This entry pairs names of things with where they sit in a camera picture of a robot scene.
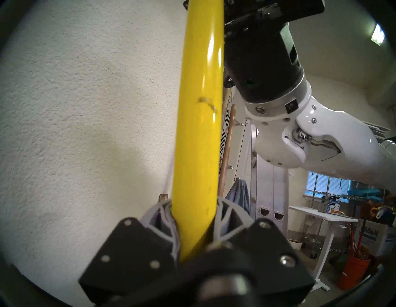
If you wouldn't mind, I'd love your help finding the white box blue print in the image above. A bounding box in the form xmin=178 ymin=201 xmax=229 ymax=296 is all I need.
xmin=359 ymin=218 xmax=396 ymax=257

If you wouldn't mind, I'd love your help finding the orange plastic bucket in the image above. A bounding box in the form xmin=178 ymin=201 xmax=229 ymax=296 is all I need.
xmin=338 ymin=254 xmax=372 ymax=291

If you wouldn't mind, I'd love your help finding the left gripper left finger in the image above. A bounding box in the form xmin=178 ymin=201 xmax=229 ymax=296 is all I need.
xmin=79 ymin=198 xmax=180 ymax=305

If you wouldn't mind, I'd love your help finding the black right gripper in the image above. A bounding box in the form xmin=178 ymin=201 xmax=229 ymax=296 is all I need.
xmin=183 ymin=0 xmax=306 ymax=103

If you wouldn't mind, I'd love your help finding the white desk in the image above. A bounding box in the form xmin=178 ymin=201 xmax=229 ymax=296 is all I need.
xmin=289 ymin=205 xmax=359 ymax=291

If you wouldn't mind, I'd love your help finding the blue grey cloth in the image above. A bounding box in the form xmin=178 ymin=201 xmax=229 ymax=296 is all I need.
xmin=225 ymin=179 xmax=250 ymax=214

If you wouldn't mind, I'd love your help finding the window with blinds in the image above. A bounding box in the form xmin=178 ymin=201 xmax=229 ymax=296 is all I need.
xmin=305 ymin=172 xmax=351 ymax=201

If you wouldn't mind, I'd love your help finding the yellow broom with black bristles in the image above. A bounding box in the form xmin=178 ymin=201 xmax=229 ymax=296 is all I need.
xmin=172 ymin=0 xmax=226 ymax=263

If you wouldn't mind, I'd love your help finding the aluminium extension ladder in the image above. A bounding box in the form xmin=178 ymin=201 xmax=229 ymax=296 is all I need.
xmin=247 ymin=119 xmax=293 ymax=222

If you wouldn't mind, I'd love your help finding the bright ceiling light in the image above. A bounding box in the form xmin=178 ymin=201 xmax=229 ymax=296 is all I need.
xmin=371 ymin=23 xmax=386 ymax=46

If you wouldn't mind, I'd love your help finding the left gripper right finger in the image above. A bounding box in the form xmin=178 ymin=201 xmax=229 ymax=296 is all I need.
xmin=213 ymin=197 xmax=316 ymax=305

